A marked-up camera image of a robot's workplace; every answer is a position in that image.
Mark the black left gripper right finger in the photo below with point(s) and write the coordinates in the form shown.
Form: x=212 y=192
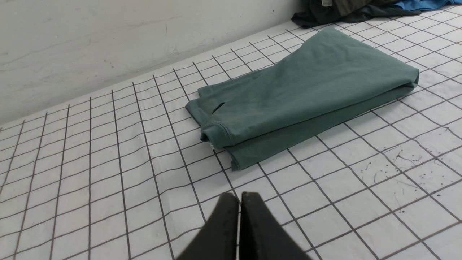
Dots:
x=261 y=236

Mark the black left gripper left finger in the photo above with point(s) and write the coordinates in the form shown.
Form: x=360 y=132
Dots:
x=217 y=239

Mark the green long-sleeved shirt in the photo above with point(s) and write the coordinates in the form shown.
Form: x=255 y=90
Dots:
x=330 y=79

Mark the blue shirt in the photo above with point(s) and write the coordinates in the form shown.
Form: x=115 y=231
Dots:
x=425 y=5

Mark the white grid tablecloth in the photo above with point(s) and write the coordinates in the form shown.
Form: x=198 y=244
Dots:
x=120 y=174

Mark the dark navy garment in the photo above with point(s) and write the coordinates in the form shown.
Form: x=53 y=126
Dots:
x=322 y=12

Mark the dark olive garment pile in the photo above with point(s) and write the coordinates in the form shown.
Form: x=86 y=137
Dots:
x=347 y=7

